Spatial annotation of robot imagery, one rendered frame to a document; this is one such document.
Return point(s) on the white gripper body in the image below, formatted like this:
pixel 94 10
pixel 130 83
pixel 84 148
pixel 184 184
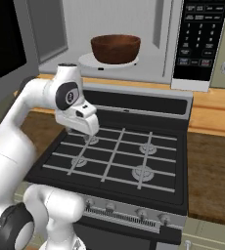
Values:
pixel 80 125

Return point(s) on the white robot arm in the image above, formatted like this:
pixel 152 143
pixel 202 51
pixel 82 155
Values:
pixel 10 153

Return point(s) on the white microwave turntable plate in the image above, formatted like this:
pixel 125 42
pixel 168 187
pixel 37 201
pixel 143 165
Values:
pixel 88 61

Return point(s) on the brown wooden bowl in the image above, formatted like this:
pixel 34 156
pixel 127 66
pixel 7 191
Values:
pixel 116 49

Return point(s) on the grey microwave door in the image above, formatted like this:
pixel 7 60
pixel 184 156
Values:
pixel 7 39

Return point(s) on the black oven door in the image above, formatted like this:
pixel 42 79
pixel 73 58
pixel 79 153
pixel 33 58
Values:
pixel 117 239

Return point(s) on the grey microwave oven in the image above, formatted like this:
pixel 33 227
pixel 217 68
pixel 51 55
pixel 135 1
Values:
pixel 196 39

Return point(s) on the black and silver stove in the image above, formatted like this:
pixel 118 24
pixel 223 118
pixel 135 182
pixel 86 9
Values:
pixel 134 156

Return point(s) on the silver stove knob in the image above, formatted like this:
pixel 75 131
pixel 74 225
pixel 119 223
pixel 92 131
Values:
pixel 110 206
pixel 165 219
pixel 141 213
pixel 89 202

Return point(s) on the pale green drawer front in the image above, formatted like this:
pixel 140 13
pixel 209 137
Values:
pixel 209 236

